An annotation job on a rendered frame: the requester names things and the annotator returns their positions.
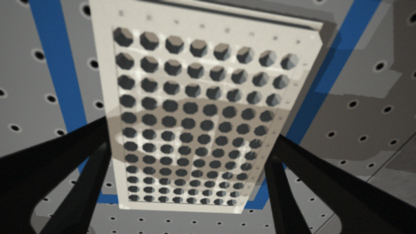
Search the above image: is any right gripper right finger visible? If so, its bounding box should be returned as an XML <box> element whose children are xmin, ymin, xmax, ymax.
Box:
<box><xmin>264</xmin><ymin>134</ymin><xmax>416</xmax><ymax>234</ymax></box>

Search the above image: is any grey perforated base plate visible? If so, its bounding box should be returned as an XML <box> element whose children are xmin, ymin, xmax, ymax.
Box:
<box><xmin>0</xmin><ymin>0</ymin><xmax>416</xmax><ymax>234</ymax></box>

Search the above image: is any blue tape outline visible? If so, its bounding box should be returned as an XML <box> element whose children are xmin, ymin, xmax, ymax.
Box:
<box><xmin>28</xmin><ymin>0</ymin><xmax>382</xmax><ymax>209</ymax></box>

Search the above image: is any beige well plate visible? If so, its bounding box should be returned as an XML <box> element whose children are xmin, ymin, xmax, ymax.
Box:
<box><xmin>89</xmin><ymin>0</ymin><xmax>323</xmax><ymax>213</ymax></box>

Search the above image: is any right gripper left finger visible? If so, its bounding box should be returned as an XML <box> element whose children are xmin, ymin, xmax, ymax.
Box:
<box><xmin>0</xmin><ymin>116</ymin><xmax>112</xmax><ymax>234</ymax></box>

